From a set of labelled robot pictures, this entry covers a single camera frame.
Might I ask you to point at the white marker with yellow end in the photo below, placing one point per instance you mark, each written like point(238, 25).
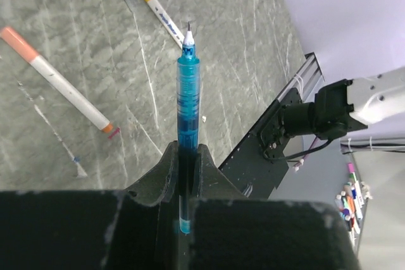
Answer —
point(166, 21)

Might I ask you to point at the white marker with red end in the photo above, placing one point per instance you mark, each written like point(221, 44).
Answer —
point(56, 79)

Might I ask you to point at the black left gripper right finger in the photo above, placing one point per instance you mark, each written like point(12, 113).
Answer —
point(263, 234)

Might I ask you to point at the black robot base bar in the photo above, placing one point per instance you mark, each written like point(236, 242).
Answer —
point(253, 166)

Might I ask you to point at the box of assorted markers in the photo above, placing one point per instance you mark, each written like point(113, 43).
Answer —
point(351, 202)

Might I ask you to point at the blue pen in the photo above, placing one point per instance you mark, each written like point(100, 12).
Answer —
point(188, 96)

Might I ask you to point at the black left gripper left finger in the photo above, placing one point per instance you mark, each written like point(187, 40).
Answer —
point(92, 229)

